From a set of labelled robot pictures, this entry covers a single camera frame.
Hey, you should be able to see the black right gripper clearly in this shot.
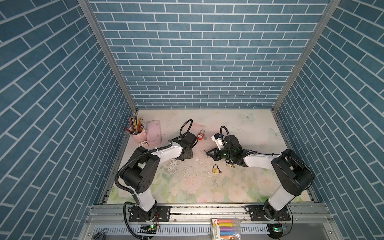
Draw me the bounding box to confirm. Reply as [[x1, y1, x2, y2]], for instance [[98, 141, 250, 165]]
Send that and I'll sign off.
[[205, 147, 235, 161]]

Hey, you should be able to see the red padlock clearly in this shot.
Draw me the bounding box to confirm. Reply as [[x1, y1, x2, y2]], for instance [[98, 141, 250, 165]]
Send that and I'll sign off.
[[197, 130, 207, 141]]

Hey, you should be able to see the brass padlock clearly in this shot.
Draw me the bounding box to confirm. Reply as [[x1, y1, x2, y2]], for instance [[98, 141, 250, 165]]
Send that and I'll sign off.
[[212, 164, 222, 174]]

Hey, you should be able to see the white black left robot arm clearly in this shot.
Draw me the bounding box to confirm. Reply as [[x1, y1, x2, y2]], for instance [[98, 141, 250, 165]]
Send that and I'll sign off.
[[114, 132, 198, 212]]

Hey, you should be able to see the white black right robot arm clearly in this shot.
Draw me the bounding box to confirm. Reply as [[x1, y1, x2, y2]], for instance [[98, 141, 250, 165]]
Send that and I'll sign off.
[[206, 134, 315, 221]]

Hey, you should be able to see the pink pencil case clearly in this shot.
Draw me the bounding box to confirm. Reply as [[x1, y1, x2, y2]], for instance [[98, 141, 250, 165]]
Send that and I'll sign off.
[[147, 120, 162, 147]]

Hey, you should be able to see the pink pencil cup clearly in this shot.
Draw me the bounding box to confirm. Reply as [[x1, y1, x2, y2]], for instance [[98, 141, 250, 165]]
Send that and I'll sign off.
[[131, 129, 150, 147]]

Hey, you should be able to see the coloured pencils bundle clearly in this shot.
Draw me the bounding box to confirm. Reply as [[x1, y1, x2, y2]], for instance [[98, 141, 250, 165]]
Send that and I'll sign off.
[[122, 116, 145, 135]]

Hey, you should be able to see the marker pen box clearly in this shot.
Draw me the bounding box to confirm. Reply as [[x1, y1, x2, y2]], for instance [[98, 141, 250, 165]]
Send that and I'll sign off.
[[211, 218, 242, 240]]

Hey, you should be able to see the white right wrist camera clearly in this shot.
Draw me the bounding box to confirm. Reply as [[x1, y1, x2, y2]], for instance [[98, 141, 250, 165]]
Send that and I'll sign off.
[[211, 134, 224, 150]]

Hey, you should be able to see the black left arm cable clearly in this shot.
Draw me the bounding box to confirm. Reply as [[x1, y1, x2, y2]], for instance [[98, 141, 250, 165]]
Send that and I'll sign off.
[[113, 118, 194, 240]]

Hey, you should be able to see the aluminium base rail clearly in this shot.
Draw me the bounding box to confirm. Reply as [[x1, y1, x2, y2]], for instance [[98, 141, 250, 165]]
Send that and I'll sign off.
[[78, 203, 343, 240]]

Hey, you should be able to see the aluminium corner post left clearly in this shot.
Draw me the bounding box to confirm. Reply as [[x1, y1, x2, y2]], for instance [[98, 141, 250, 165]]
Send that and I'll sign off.
[[78, 0, 138, 115]]

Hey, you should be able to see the aluminium corner post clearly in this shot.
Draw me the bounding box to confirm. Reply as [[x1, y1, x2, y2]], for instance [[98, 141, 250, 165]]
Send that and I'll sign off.
[[78, 0, 138, 115], [272, 0, 341, 114]]

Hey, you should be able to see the aluminium corner post right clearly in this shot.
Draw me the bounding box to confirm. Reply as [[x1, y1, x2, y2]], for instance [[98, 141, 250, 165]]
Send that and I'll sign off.
[[272, 0, 341, 114]]

